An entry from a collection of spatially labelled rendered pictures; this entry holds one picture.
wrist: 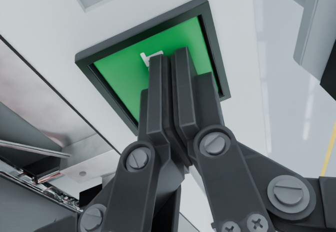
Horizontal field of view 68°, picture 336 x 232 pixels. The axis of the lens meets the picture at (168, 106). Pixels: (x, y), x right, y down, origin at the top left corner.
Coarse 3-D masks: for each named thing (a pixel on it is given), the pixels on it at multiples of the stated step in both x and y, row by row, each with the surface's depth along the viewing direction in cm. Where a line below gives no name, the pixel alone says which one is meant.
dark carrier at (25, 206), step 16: (0, 176) 24; (0, 192) 26; (16, 192) 26; (32, 192) 27; (0, 208) 28; (16, 208) 29; (32, 208) 30; (48, 208) 30; (64, 208) 31; (0, 224) 31; (16, 224) 32; (32, 224) 32
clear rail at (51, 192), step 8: (0, 160) 23; (8, 160) 24; (0, 168) 23; (8, 168) 23; (16, 168) 24; (8, 176) 24; (16, 176) 24; (24, 176) 25; (32, 176) 26; (24, 184) 25; (32, 184) 26; (40, 184) 26; (48, 184) 28; (40, 192) 27; (48, 192) 27; (56, 192) 28; (64, 192) 30; (56, 200) 29; (64, 200) 29; (72, 200) 31; (72, 208) 31
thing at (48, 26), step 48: (0, 0) 8; (48, 0) 8; (96, 0) 9; (144, 0) 9; (240, 0) 10; (48, 48) 10; (240, 48) 12; (96, 96) 12; (240, 96) 14; (192, 192) 22
